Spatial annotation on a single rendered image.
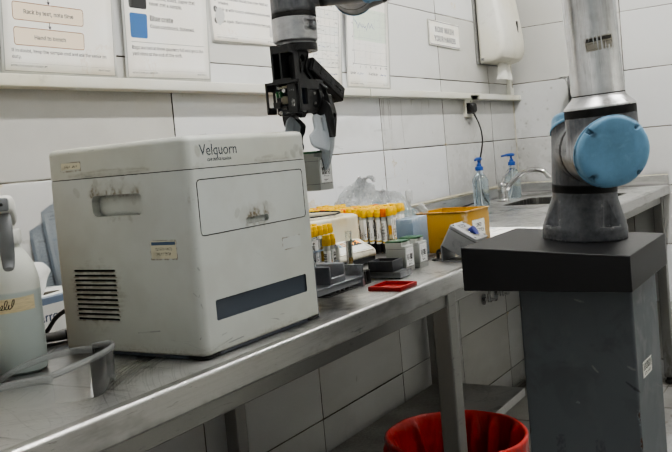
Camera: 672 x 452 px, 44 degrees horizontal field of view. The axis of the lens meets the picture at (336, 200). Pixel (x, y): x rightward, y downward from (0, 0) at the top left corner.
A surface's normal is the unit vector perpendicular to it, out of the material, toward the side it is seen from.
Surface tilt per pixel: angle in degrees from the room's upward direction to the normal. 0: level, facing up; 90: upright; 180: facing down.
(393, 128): 90
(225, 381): 90
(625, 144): 99
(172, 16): 93
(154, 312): 90
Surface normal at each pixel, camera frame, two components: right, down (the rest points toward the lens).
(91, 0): 0.87, 0.02
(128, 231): -0.52, 0.09
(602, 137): -0.03, 0.22
